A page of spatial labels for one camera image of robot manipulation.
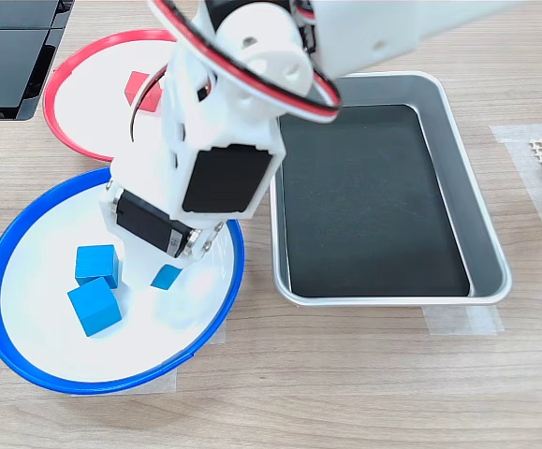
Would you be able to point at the clear tape strip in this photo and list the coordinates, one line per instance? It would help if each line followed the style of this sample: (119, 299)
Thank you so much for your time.
(462, 322)

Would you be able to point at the steel tray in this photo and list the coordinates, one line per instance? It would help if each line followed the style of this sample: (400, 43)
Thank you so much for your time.
(486, 243)

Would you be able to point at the red cube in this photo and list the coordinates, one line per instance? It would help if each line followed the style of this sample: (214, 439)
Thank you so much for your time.
(152, 100)
(136, 84)

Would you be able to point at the black mat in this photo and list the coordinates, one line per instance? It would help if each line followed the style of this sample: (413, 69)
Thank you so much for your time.
(369, 201)

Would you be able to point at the blue cube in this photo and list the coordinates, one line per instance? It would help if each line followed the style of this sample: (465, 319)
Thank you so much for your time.
(165, 277)
(93, 306)
(93, 262)

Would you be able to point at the black flat device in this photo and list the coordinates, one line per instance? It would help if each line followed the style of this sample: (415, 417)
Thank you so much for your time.
(4, 70)

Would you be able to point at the blue-rimmed white plate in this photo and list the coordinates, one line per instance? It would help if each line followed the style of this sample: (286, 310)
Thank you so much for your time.
(41, 327)

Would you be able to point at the red-rimmed white plate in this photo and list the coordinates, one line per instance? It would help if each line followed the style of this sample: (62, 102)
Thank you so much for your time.
(88, 117)

